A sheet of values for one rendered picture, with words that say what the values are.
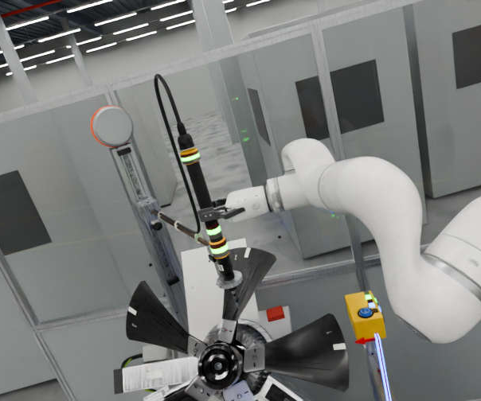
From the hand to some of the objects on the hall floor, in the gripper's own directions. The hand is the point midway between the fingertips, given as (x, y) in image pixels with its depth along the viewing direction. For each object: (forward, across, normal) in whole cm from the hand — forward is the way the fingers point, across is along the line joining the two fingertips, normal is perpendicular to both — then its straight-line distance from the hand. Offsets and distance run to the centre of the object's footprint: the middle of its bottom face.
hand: (208, 211), depth 95 cm
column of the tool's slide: (+41, -59, +165) cm, 180 cm away
